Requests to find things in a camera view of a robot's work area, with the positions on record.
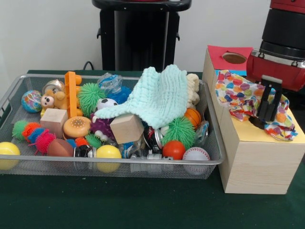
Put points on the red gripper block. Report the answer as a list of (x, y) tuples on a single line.
[(293, 77)]

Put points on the mint green knitted cloth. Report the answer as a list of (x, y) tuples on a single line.
[(155, 100)]

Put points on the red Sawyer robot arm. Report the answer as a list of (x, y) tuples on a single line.
[(286, 31)]

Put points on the wooden box with three holes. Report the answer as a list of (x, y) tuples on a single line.
[(262, 167)]

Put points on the silver mesh bin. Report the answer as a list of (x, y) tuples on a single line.
[(143, 170)]

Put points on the small orange basketball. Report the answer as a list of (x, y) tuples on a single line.
[(193, 117)]

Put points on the small white baseball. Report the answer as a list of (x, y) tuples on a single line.
[(195, 153)]

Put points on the green spiky rubber ball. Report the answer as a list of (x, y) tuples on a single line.
[(178, 131)]

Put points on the plain orange ball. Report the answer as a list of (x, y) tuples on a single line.
[(174, 149)]

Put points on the plain wooden cube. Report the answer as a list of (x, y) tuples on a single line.
[(53, 120), (126, 130)]

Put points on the plain yellow ball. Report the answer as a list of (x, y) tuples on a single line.
[(108, 152), (8, 149)]

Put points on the toy hamburger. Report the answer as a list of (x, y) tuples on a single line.
[(76, 126)]

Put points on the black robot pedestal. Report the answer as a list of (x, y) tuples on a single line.
[(133, 47)]

